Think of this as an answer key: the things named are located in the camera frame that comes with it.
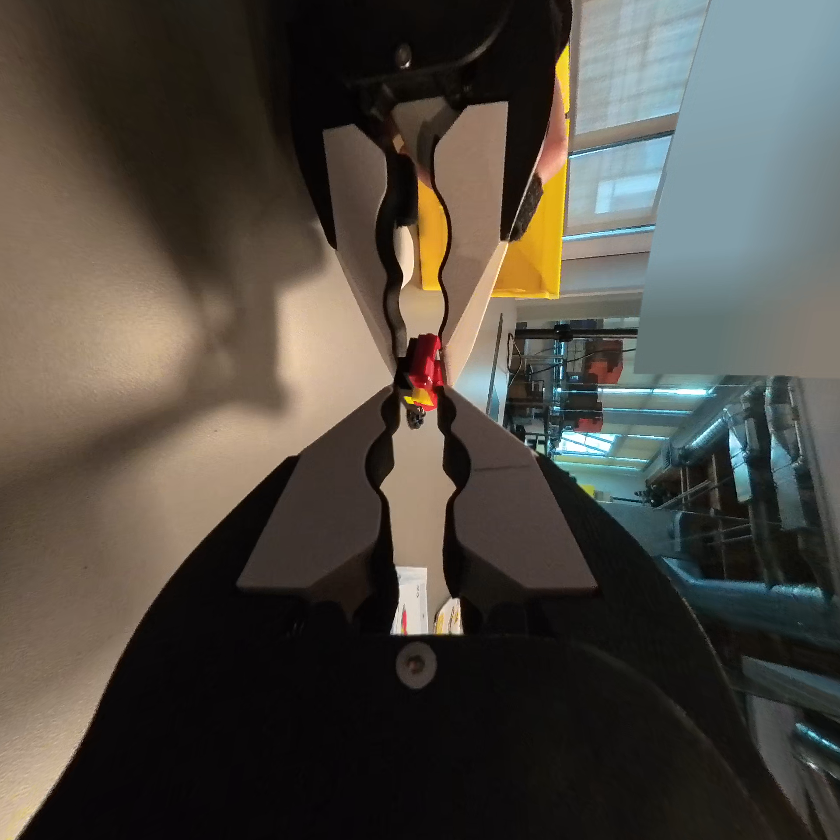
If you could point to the storage shelf with red boxes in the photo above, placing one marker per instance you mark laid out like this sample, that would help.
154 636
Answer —
590 380

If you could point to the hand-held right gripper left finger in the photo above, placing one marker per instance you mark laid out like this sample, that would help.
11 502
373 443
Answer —
308 525

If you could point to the yellow plastic bin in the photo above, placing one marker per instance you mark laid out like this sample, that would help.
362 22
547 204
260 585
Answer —
538 262

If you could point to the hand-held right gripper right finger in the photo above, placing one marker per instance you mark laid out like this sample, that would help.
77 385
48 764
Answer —
518 525

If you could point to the person's left hand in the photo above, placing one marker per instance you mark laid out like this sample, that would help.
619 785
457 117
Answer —
554 131

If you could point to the window with blinds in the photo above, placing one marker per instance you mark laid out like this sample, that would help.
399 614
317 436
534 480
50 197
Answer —
623 65

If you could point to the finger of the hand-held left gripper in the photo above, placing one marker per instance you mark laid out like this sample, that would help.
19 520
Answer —
479 197
354 197

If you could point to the red yellow lego body assembly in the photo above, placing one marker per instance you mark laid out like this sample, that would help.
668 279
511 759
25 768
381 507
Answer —
423 367

